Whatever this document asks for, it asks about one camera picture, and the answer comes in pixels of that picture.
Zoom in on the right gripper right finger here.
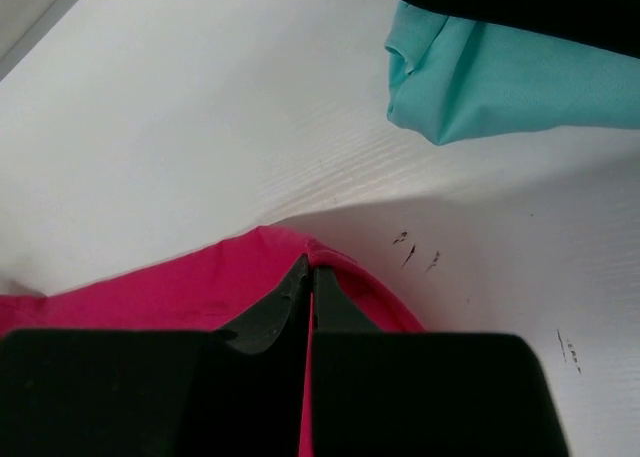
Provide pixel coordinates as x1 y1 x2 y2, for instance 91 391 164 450
311 267 569 456

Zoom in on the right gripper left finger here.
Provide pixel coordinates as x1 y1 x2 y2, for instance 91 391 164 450
1 256 311 456

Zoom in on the pink t shirt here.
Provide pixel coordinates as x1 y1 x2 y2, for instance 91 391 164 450
1 227 419 456

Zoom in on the teal folded t shirt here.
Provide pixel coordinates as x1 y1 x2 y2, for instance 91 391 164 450
385 2 639 145

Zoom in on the black folded t shirt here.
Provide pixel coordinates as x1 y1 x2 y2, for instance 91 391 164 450
401 0 639 58

